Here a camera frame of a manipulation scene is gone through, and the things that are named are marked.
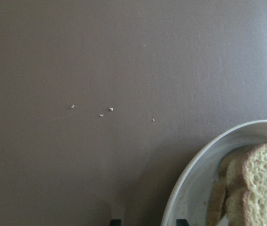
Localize white round plate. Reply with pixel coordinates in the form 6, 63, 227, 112
161, 120, 267, 226

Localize bread slice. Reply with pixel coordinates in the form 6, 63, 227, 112
225, 140, 267, 226

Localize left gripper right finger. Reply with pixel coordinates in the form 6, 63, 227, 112
176, 219, 187, 226

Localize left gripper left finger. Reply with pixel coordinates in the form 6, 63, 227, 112
110, 219, 121, 226

